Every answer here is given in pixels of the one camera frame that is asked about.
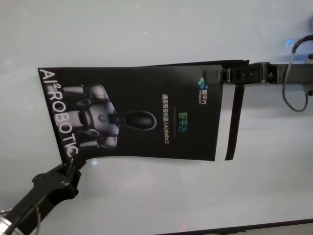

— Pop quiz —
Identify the black robot print poster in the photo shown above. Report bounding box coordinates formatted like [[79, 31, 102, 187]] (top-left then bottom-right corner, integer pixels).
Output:
[[37, 63, 225, 162]]

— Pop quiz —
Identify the dark table edge trim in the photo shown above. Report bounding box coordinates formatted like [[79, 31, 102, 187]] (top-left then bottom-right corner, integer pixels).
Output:
[[244, 221, 313, 235]]

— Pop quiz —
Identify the black tape frame outline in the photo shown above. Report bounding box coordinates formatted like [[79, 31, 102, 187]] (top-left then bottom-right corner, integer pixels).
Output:
[[168, 59, 250, 162]]

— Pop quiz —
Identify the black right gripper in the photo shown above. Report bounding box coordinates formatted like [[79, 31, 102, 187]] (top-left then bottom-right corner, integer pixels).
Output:
[[204, 62, 305, 86]]

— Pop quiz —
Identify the grey right arm cable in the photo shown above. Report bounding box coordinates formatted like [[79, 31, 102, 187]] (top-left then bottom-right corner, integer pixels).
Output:
[[281, 35, 313, 113]]

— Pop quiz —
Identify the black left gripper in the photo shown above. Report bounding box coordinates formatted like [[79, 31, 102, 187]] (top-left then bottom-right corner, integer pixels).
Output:
[[6, 159, 87, 234]]

